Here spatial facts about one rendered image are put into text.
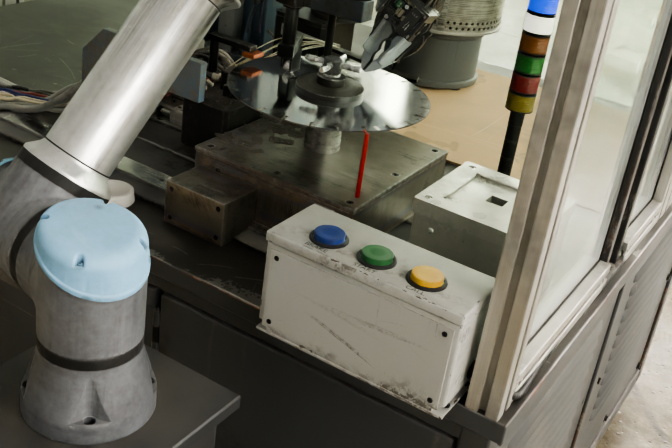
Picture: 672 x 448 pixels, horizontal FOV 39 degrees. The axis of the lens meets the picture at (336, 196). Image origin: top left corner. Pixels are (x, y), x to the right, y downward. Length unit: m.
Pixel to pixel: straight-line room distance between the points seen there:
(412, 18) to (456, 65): 0.75
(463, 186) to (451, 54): 0.84
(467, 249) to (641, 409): 1.40
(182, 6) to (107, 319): 0.36
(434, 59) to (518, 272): 1.16
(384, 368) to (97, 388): 0.35
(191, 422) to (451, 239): 0.45
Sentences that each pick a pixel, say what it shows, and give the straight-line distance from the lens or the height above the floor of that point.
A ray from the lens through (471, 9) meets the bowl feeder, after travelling 2.15.
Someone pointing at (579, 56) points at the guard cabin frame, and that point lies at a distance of 1.00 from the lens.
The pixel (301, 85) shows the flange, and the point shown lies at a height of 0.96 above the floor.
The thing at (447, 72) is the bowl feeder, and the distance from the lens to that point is 2.22.
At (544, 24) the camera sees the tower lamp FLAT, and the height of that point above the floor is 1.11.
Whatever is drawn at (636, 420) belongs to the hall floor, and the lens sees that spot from 2.61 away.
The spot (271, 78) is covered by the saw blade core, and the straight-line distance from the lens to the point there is 1.56.
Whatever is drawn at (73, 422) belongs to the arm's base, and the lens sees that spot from 1.08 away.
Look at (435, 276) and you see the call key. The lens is 1.14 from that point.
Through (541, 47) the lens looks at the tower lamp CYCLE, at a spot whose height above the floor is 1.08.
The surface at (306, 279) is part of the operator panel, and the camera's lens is 1.19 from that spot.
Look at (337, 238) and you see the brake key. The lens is 1.18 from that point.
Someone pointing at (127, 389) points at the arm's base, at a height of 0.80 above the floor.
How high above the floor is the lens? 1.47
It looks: 26 degrees down
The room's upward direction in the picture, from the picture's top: 9 degrees clockwise
